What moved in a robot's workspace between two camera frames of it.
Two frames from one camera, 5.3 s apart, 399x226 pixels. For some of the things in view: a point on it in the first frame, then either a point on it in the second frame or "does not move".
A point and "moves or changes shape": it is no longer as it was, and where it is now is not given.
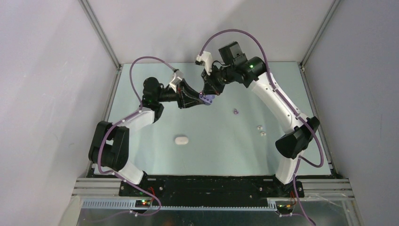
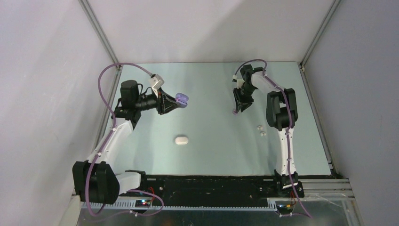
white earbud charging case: x=181 y=140 does not move
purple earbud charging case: x=207 y=99 moves or changes shape
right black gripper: x=210 y=86 → x=241 y=102
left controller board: x=142 y=203 does not move
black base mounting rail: x=211 y=188 does not move
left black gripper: x=187 y=97 → x=165 y=103
